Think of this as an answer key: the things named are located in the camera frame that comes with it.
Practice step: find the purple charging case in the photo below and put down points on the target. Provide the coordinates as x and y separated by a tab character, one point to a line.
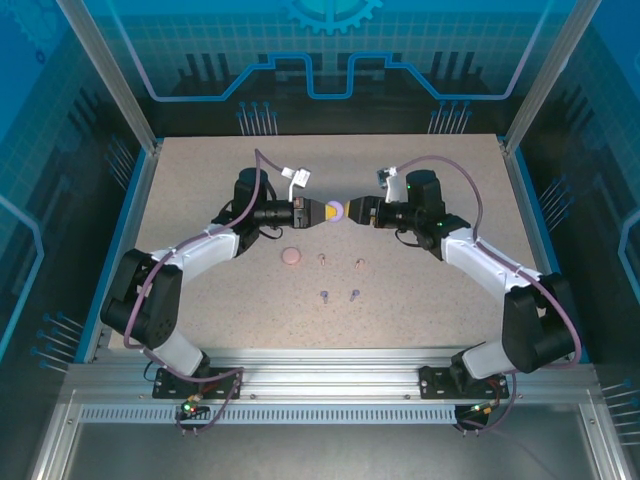
340	210

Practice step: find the pink round charging case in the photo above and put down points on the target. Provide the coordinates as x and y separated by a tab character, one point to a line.
291	256

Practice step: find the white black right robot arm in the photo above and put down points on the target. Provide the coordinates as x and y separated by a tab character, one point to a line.
475	260

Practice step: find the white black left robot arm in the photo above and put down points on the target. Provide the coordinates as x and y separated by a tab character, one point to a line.
200	250

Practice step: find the small lit connector board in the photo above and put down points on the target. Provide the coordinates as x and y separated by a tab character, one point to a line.
482	409
190	406

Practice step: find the grey metal shelf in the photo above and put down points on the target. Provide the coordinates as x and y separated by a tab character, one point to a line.
320	455

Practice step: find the blue aluminium table side rail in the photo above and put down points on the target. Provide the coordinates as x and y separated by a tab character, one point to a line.
136	200
531	200

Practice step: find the aluminium mounting rail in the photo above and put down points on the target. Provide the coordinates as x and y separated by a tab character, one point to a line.
330	375

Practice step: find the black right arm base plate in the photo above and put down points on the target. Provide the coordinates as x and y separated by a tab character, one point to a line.
435	385

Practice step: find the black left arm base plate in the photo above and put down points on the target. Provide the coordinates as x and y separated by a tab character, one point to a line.
225	385

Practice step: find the aluminium frame post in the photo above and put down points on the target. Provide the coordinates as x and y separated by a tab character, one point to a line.
122	85
535	85

